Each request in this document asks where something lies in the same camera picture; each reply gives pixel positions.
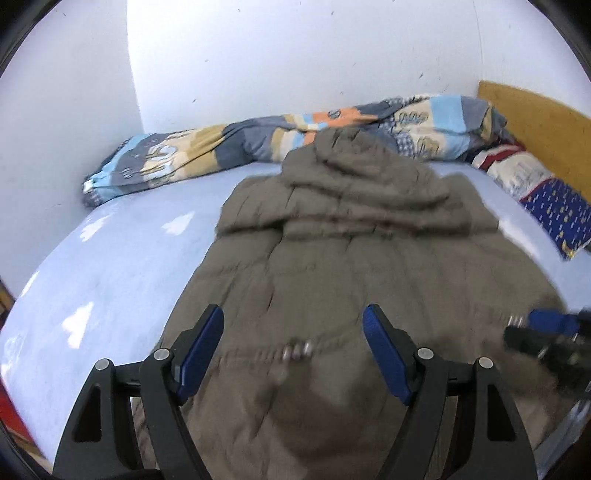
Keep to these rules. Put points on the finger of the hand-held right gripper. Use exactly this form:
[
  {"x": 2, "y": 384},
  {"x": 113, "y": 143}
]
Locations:
[
  {"x": 521, "y": 339},
  {"x": 554, "y": 323}
]

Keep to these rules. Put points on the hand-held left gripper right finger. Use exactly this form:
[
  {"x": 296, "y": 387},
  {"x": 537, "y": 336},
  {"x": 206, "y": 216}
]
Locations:
[{"x": 388, "y": 355}]

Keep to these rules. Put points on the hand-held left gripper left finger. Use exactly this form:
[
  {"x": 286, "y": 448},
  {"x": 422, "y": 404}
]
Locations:
[{"x": 198, "y": 355}]

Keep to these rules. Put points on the olive quilted jacket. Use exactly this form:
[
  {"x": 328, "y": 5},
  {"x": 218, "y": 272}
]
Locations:
[{"x": 346, "y": 258}]

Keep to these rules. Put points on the navy star print pillow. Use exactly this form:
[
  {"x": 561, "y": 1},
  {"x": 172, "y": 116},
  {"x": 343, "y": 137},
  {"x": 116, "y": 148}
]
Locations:
[{"x": 554, "y": 207}]

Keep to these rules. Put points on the light blue bed sheet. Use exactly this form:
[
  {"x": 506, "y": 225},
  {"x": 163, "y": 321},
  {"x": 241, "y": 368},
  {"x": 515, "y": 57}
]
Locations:
[{"x": 115, "y": 258}]

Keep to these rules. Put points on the wooden headboard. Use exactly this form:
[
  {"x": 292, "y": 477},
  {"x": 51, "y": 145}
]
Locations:
[{"x": 545, "y": 129}]

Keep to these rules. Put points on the wooden cabinet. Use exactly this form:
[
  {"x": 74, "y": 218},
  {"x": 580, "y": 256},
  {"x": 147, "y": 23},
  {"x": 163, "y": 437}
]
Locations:
[{"x": 4, "y": 297}]

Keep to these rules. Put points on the patchwork print quilt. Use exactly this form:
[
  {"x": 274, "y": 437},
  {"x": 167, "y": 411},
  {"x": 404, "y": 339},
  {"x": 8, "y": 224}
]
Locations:
[{"x": 258, "y": 138}]

